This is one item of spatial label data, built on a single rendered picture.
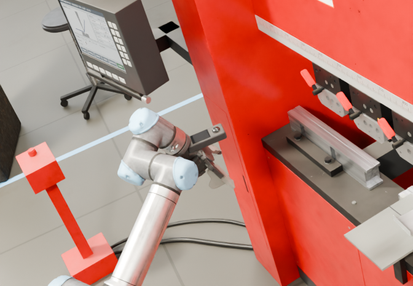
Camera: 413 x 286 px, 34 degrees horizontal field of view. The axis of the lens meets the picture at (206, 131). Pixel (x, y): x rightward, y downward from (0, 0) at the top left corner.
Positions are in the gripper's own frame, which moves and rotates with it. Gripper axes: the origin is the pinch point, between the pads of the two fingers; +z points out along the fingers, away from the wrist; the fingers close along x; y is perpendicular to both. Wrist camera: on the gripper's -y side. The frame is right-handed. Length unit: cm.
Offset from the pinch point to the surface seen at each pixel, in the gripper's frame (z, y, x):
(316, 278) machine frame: 116, 38, -34
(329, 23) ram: 4, -47, -24
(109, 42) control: -14, 20, -81
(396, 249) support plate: 43, -19, 26
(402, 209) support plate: 49, -26, 12
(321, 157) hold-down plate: 57, -9, -33
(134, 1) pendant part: -22, 0, -75
